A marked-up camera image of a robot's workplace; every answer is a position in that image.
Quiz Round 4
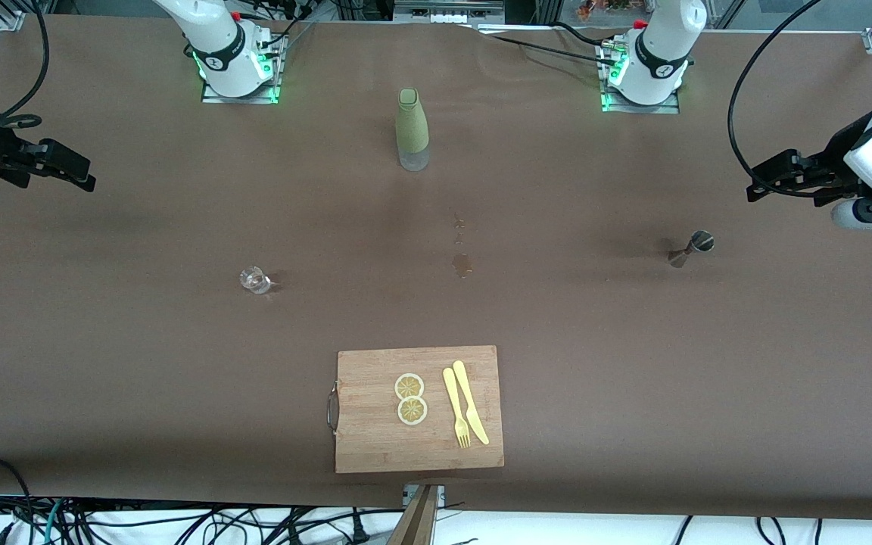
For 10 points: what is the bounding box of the metal jigger measuring cup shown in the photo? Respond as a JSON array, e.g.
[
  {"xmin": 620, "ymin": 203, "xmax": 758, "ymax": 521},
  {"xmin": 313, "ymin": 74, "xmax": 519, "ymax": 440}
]
[{"xmin": 668, "ymin": 231, "xmax": 715, "ymax": 268}]

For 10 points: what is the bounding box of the clear glass shaker cup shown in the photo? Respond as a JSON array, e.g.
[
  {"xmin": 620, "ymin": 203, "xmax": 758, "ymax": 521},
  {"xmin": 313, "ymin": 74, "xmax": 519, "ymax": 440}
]
[{"xmin": 239, "ymin": 266, "xmax": 274, "ymax": 296}]

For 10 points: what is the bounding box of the brown table mat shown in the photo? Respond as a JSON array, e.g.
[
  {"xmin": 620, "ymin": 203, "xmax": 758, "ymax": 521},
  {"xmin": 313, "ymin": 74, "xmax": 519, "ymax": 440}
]
[{"xmin": 0, "ymin": 15, "xmax": 872, "ymax": 522}]

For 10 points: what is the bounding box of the orange colourful item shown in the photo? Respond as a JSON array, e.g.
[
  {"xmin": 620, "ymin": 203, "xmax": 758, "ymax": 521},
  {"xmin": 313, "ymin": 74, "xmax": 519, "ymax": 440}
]
[{"xmin": 576, "ymin": 0, "xmax": 645, "ymax": 20}]

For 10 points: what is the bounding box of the green sleeved glass bottle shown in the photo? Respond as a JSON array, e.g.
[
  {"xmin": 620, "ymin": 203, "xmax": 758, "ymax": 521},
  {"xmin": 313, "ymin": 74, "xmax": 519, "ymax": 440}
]
[{"xmin": 395, "ymin": 88, "xmax": 431, "ymax": 172}]

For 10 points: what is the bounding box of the white power strip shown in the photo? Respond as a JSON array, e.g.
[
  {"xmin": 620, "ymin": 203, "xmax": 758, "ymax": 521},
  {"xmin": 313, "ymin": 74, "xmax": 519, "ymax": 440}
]
[{"xmin": 394, "ymin": 0, "xmax": 505, "ymax": 25}]

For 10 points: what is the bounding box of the yellow plastic knife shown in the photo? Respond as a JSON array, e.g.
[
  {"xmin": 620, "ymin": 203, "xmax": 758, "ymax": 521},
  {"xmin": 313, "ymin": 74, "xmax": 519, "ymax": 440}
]
[{"xmin": 452, "ymin": 360, "xmax": 491, "ymax": 446}]

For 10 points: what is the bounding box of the yellow plastic fork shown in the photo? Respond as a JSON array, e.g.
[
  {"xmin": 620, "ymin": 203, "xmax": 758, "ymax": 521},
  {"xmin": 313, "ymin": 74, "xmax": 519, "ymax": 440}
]
[{"xmin": 442, "ymin": 367, "xmax": 472, "ymax": 449}]

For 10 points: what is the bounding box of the wooden cutting board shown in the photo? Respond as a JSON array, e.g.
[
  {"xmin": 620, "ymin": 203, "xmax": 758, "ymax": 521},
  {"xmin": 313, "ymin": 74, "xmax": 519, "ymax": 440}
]
[{"xmin": 328, "ymin": 345, "xmax": 505, "ymax": 475}]

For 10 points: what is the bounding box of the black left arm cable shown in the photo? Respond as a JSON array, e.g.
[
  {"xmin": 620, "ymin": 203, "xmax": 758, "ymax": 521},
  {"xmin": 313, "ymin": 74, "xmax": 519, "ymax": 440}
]
[{"xmin": 727, "ymin": 0, "xmax": 823, "ymax": 198}]

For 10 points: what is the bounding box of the short black table cable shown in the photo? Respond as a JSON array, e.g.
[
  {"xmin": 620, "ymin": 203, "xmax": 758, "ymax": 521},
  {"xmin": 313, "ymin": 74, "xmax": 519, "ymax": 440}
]
[{"xmin": 553, "ymin": 21, "xmax": 607, "ymax": 48}]

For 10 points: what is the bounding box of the long black table cable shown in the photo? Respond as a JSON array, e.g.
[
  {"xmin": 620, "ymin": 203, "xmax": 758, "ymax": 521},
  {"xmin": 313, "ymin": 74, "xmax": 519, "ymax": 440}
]
[{"xmin": 481, "ymin": 33, "xmax": 620, "ymax": 67}]

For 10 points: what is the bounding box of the teal floor cable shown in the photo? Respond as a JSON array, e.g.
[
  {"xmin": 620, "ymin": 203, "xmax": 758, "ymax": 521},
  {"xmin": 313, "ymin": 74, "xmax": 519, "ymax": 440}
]
[{"xmin": 27, "ymin": 500, "xmax": 67, "ymax": 545}]

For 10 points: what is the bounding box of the small metal bracket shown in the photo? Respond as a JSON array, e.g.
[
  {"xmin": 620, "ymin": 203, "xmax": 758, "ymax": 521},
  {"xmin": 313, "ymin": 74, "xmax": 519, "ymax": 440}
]
[{"xmin": 403, "ymin": 484, "xmax": 446, "ymax": 509}]

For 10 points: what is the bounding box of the wooden post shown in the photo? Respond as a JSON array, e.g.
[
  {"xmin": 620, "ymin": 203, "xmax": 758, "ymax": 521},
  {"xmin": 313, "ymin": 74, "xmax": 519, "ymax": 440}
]
[{"xmin": 389, "ymin": 484, "xmax": 438, "ymax": 545}]

